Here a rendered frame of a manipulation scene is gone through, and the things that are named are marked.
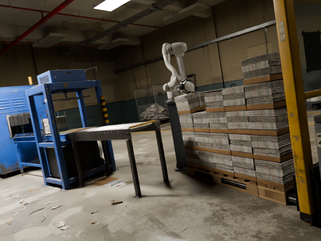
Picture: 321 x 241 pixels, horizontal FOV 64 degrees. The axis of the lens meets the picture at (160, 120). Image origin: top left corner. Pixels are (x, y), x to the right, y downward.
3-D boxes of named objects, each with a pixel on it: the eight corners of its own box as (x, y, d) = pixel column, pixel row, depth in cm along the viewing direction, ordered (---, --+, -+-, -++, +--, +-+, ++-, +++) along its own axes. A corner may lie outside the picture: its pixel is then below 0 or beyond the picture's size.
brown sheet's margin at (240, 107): (250, 105, 283) (249, 101, 282) (272, 104, 257) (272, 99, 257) (224, 111, 265) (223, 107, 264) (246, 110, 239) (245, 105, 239)
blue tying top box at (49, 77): (87, 81, 425) (85, 69, 423) (52, 83, 381) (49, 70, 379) (73, 85, 455) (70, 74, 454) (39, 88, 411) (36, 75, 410)
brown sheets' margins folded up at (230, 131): (208, 158, 364) (203, 122, 360) (282, 171, 262) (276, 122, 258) (186, 165, 346) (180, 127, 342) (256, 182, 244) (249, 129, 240)
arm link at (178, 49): (179, 92, 388) (194, 89, 384) (180, 97, 374) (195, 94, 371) (170, 41, 345) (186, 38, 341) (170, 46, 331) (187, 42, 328)
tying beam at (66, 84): (101, 85, 431) (100, 79, 430) (45, 90, 362) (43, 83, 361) (79, 91, 476) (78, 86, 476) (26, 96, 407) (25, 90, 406)
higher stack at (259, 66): (283, 184, 264) (267, 58, 254) (313, 191, 238) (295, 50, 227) (258, 197, 246) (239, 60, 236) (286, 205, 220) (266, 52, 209)
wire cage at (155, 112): (171, 121, 1144) (165, 83, 1130) (159, 125, 1083) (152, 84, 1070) (152, 123, 1226) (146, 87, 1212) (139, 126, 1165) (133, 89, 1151)
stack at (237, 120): (210, 167, 366) (201, 109, 359) (284, 184, 264) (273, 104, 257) (187, 175, 348) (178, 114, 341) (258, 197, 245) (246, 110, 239)
